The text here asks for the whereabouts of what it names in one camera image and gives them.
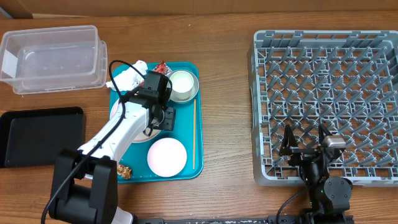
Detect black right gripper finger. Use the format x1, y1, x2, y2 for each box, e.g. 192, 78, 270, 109
279, 124, 298, 156
318, 123, 331, 146

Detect red snack wrapper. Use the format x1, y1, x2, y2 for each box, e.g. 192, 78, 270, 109
152, 61, 172, 76

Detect white napkin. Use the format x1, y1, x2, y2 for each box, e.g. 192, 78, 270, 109
114, 60, 148, 91

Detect large white plate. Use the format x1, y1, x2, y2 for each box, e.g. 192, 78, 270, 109
109, 100, 160, 143

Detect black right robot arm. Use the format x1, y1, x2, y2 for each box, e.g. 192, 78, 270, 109
275, 124, 354, 224

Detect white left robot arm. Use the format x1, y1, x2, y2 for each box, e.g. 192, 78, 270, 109
41, 71, 175, 223

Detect grey dishwasher rack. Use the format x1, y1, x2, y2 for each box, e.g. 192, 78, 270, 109
248, 30, 397, 187

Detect white cup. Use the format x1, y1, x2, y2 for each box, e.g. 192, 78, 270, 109
170, 70, 194, 100

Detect wooden chopstick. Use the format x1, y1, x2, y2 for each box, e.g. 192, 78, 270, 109
192, 99, 197, 169

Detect grey saucer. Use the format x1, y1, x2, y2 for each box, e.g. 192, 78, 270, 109
169, 70, 200, 103

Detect small white plate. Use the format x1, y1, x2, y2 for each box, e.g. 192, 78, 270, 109
147, 138, 187, 177

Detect teal serving tray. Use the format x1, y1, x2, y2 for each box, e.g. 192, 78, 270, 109
108, 61, 205, 184

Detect brown food scrap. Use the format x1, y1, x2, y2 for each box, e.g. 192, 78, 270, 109
117, 164, 132, 179

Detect clear plastic bin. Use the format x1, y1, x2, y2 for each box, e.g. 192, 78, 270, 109
1, 26, 108, 95

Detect black plastic tray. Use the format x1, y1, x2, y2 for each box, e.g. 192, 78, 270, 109
1, 106, 85, 168

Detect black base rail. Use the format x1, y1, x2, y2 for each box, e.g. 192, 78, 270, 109
133, 215, 355, 224

